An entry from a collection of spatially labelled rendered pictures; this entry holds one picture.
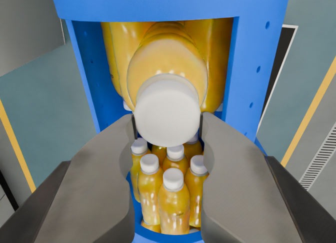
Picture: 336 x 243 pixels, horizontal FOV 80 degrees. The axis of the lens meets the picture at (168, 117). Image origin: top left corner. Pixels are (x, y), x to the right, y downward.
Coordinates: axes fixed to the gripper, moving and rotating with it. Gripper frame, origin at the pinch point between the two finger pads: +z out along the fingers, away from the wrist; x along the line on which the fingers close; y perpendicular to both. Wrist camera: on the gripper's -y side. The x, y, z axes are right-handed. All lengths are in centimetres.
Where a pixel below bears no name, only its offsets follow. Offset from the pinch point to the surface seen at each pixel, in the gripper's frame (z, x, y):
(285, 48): 116, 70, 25
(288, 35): 116, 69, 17
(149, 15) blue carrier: 7.1, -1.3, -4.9
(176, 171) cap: 17.5, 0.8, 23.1
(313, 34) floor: 131, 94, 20
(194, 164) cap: 19.4, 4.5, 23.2
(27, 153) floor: 131, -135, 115
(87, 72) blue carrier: 20.3, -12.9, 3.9
